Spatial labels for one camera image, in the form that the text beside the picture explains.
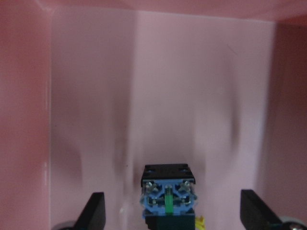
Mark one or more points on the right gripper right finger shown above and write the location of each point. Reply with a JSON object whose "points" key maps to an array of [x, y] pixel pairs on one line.
{"points": [[255, 214]]}

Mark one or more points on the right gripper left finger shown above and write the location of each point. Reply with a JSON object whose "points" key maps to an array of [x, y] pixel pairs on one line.
{"points": [[93, 216]]}

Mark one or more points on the yellow push button switch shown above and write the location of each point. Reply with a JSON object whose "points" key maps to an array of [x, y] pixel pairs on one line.
{"points": [[168, 197]]}

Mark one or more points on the pink plastic bin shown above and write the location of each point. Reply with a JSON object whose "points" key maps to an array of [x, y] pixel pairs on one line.
{"points": [[93, 90]]}

